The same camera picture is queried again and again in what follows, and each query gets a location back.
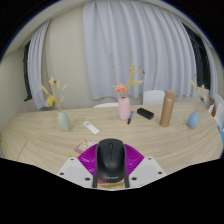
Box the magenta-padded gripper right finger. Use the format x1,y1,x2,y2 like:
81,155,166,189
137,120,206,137
123,143,167,190

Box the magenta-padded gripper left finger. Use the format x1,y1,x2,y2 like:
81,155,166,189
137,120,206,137
57,143,100,189

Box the black computer mouse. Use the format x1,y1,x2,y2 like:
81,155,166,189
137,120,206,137
92,138,130,189

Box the cartoon printed mouse pad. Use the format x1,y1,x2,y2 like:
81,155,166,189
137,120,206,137
73,138,98,155

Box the white remote control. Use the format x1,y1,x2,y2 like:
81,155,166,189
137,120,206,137
83,120,101,135

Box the green vase with yellow flowers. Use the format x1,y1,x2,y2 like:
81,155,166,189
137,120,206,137
40,75,72,132

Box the dark marker pen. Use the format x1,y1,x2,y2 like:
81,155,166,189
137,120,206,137
126,110,135,125

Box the black rectangular case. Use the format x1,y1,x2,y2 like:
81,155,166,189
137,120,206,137
136,107,155,121

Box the pink vase with flowers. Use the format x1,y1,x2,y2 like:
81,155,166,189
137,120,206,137
112,63,146,121

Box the copper brown drink bottle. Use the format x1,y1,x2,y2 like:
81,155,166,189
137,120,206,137
159,89,176,128

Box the white chair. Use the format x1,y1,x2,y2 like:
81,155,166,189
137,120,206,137
142,89,166,106
93,101,119,109

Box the blue vase with dried flowers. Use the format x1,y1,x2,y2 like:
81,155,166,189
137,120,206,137
187,74,208,130

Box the white chairs with blue seats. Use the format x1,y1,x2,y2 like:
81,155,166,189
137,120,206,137
208,93,224,148

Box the narrow white curtain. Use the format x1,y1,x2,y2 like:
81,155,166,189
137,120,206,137
27,19,51,110
203,39,219,100

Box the dark framed window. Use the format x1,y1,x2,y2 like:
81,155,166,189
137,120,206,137
183,23,212,90
22,40,33,102

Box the wide white curtain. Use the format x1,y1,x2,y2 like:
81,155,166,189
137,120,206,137
82,0,198,100

